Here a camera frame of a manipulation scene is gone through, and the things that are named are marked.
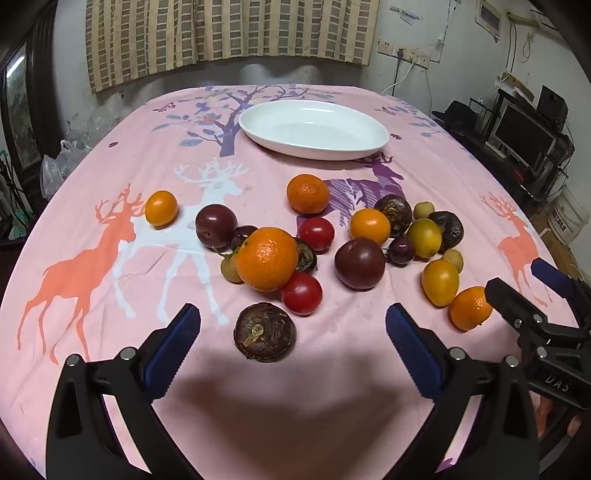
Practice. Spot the black speaker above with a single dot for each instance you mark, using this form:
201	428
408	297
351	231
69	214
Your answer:
553	102

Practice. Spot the white plastic bucket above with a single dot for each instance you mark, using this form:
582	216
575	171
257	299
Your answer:
565	217

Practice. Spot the large orange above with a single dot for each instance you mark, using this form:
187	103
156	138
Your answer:
267	259

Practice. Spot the brown passion fruit front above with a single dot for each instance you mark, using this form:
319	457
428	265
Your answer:
264	332

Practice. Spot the framed picture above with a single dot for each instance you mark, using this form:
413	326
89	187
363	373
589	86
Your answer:
21	110

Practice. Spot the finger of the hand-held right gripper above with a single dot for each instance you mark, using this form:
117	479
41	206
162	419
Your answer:
551	275
510	304

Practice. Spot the clear plastic wrap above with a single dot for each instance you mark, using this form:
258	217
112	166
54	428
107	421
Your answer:
92	127

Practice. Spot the black hat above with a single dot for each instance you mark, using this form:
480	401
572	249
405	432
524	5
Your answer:
457	117

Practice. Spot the round orange yellow fruit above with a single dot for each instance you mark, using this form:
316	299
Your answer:
161	208
369	226

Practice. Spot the dark red cherry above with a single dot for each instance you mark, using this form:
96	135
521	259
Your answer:
400	251
244	234

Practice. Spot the white wall sockets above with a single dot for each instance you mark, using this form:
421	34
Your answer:
406	54

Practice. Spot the white wall fuse box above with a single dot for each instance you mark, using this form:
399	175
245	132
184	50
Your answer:
489	18

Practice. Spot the dark purple plum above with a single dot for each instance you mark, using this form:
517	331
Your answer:
215	226
359	263

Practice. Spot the white plastic bag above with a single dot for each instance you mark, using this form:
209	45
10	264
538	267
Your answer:
57	170

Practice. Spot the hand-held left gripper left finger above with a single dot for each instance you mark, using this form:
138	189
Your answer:
173	350

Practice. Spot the red cherry tomato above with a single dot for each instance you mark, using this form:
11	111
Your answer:
301	293
316	234

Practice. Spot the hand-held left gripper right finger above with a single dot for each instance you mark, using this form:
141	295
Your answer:
413	350

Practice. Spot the beige checked curtain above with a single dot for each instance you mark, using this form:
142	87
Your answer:
184	37

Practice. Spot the small tangerine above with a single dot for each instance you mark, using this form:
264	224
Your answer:
468	309

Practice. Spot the brown passion fruit back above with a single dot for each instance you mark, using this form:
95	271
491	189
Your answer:
394	210

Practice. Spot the pink deer print tablecloth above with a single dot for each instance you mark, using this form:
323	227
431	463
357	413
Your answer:
138	152

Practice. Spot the oval yellow kumquat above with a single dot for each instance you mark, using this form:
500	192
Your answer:
440	282

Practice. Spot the computer monitor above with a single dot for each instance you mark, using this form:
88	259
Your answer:
521	134

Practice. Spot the white oval plate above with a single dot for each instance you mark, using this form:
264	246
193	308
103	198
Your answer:
314	129

